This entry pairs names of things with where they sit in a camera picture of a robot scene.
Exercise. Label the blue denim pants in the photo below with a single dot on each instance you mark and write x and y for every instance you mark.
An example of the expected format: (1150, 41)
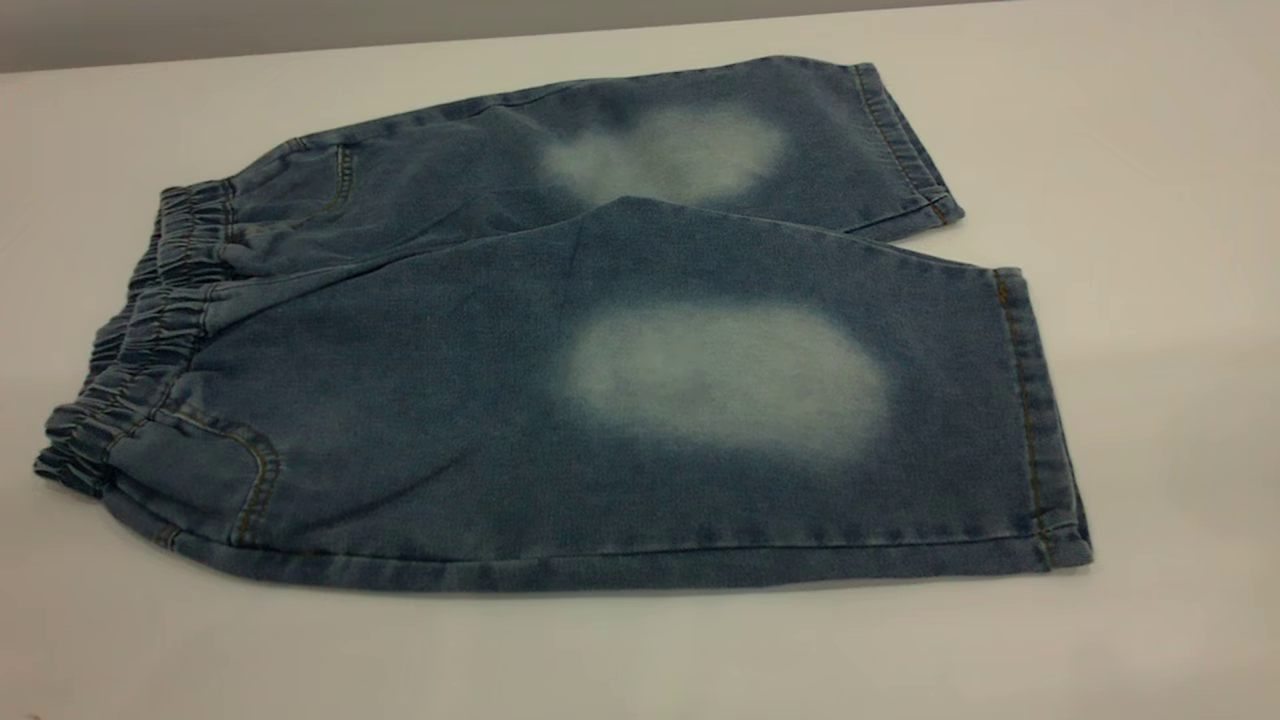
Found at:
(450, 400)

